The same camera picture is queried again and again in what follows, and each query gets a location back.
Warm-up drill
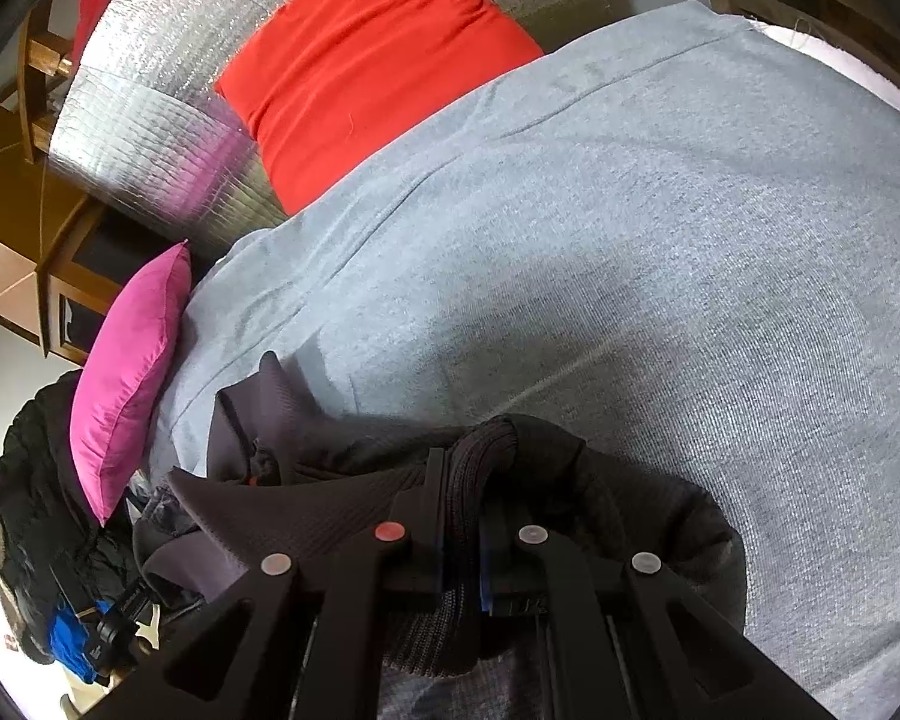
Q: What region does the wooden cabinet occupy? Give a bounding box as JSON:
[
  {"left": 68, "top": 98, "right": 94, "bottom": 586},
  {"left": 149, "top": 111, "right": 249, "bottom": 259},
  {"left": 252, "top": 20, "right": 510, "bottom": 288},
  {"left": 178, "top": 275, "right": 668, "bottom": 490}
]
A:
[{"left": 0, "top": 0, "right": 155, "bottom": 368}]

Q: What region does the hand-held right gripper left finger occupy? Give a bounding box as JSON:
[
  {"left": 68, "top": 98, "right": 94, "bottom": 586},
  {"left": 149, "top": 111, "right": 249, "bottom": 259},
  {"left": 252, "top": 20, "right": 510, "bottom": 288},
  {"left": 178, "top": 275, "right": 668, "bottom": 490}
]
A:
[{"left": 131, "top": 446, "right": 447, "bottom": 720}]

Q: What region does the dark green coat pile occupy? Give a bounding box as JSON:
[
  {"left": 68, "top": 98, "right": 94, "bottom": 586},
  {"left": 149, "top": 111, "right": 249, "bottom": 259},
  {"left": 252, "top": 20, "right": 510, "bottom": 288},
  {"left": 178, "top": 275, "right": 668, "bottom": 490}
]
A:
[{"left": 0, "top": 371, "right": 151, "bottom": 665}]

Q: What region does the grey bed sheet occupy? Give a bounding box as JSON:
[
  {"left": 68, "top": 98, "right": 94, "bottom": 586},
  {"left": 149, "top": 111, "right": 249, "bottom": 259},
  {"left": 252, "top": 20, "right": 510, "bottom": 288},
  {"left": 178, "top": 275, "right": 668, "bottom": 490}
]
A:
[{"left": 146, "top": 0, "right": 900, "bottom": 720}]

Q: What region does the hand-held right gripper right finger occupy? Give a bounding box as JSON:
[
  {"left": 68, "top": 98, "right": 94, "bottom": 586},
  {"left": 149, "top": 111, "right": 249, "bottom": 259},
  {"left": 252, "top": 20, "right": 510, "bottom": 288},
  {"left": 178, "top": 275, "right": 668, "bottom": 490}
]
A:
[{"left": 480, "top": 495, "right": 833, "bottom": 720}]

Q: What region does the white mattress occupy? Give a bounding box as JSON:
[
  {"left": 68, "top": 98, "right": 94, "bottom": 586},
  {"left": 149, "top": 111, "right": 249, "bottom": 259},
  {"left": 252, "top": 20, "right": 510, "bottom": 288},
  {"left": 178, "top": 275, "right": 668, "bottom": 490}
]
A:
[{"left": 750, "top": 22, "right": 900, "bottom": 128}]

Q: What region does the pink pillow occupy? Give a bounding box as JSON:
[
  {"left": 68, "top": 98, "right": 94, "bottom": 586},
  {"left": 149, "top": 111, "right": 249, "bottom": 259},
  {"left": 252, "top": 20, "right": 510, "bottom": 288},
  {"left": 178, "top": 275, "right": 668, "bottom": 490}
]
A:
[{"left": 70, "top": 240, "right": 194, "bottom": 527}]

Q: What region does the red pillow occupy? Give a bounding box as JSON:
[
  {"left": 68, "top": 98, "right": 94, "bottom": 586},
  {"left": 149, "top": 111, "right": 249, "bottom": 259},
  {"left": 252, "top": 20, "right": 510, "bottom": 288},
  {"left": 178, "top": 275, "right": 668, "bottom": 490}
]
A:
[{"left": 215, "top": 0, "right": 545, "bottom": 215}]

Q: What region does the black clamp device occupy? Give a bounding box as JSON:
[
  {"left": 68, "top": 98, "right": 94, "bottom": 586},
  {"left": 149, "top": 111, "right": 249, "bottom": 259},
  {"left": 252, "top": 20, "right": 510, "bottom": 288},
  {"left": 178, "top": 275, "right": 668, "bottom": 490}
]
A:
[{"left": 52, "top": 574, "right": 155, "bottom": 672}]

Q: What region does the dark grey jacket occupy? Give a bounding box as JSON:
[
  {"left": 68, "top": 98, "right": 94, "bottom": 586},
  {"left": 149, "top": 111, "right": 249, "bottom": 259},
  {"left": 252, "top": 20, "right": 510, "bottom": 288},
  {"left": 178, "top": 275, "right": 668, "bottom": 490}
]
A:
[{"left": 131, "top": 351, "right": 747, "bottom": 680}]

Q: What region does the silver foil insulation mat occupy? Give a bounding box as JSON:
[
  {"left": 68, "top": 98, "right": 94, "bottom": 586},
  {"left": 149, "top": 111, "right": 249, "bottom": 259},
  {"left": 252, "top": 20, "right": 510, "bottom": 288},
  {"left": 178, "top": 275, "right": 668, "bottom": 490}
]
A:
[{"left": 49, "top": 0, "right": 616, "bottom": 260}]

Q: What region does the blue cloth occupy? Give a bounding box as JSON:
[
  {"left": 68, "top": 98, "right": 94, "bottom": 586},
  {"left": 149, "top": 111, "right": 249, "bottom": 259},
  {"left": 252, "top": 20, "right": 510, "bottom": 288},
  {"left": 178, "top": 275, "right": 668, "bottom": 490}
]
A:
[{"left": 49, "top": 600, "right": 113, "bottom": 685}]

